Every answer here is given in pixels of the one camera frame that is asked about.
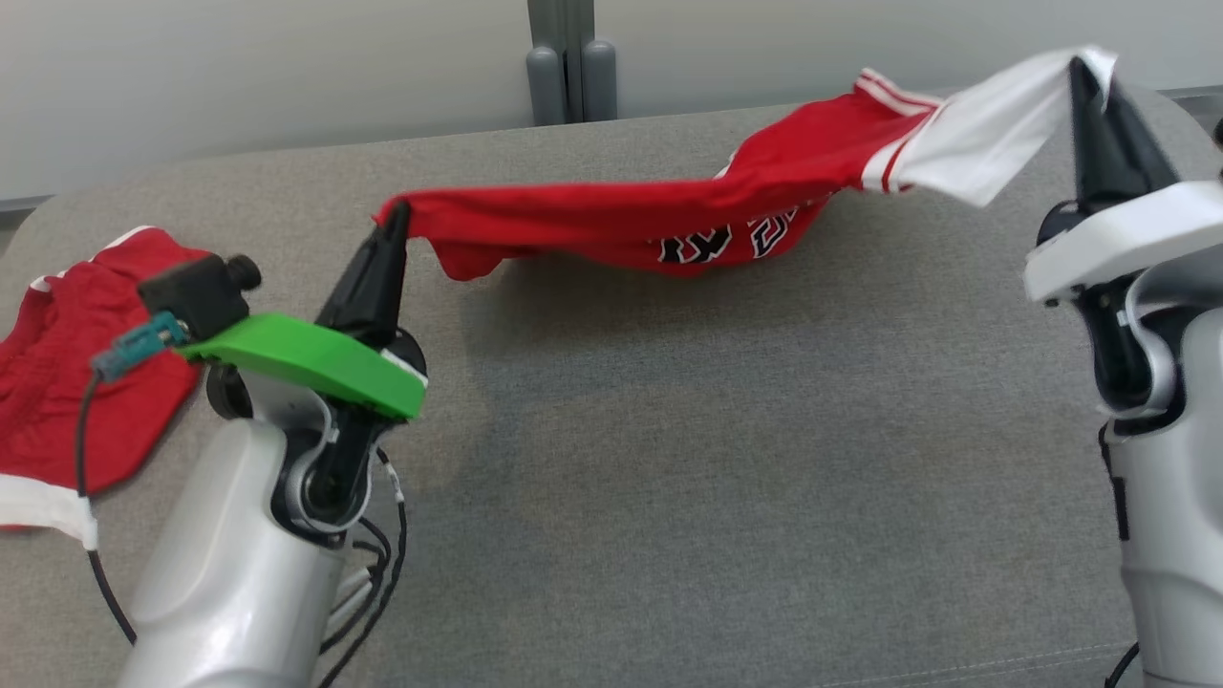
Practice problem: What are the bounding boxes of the teal cable connector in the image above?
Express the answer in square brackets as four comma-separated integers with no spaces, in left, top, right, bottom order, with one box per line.
[93,311,192,383]

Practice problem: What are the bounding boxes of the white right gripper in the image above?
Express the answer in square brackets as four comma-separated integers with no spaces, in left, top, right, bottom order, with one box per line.
[1022,55,1223,307]

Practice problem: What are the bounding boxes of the grey partition post round feet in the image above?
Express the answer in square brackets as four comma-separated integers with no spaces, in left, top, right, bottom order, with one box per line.
[526,0,618,127]

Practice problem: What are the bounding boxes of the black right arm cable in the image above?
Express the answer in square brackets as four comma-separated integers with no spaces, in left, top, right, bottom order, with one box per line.
[1099,420,1144,688]

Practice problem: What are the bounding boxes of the red shorts with white hem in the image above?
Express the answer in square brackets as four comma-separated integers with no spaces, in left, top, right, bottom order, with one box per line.
[0,226,217,553]

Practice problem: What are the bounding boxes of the thin black camera cable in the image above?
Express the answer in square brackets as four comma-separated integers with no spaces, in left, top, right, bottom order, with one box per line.
[75,368,140,647]

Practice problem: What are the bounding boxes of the black left arm cable bundle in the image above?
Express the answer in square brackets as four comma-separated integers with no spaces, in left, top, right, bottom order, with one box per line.
[318,447,410,688]

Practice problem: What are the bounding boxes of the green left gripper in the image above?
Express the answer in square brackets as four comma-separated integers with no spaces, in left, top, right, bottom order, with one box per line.
[177,202,429,421]

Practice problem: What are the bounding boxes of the red basketball jersey white sleeves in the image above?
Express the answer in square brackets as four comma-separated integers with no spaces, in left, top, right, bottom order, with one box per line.
[375,46,1119,284]

